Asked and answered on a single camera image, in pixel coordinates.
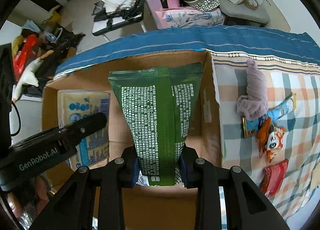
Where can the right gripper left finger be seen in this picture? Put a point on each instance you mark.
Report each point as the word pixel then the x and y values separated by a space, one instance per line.
pixel 73 205

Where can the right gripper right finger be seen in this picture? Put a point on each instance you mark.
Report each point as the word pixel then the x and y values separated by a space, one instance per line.
pixel 246 206

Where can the red tissue pack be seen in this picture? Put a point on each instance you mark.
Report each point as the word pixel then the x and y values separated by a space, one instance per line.
pixel 273 177

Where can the yellow blue tissue pack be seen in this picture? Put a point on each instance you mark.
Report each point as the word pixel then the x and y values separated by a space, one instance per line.
pixel 75 105

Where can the orange panda snack bag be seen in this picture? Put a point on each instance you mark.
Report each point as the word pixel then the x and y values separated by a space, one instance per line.
pixel 270 139

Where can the mauve fleece cloth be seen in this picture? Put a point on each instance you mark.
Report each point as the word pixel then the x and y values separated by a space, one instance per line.
pixel 254 104

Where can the blue long snack pouch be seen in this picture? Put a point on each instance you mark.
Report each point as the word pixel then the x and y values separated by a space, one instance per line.
pixel 270 116

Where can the green wet wipes pack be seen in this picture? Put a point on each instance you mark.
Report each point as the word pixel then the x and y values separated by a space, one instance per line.
pixel 157 104

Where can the left hand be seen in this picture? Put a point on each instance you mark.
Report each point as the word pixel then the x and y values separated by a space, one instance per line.
pixel 29 199

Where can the cardboard box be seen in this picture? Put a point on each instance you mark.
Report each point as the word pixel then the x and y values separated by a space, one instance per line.
pixel 150 207

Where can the white goose plush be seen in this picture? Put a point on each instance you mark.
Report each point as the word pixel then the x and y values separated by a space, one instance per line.
pixel 28 76

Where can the red plastic bag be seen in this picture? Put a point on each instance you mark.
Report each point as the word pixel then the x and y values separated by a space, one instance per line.
pixel 22 50

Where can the plaid tablecloth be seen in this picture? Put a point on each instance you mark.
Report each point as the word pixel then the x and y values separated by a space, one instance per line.
pixel 239 63

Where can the floral pink package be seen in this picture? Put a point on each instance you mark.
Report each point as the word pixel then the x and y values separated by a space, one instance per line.
pixel 187 17

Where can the tape roll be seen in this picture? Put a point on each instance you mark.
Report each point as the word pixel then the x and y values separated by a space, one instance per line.
pixel 251 4

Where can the beige board against wall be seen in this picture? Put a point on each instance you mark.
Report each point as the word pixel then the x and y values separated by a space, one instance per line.
pixel 276 18

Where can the grey chair by wall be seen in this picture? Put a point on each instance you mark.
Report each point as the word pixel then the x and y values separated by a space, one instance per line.
pixel 243 13

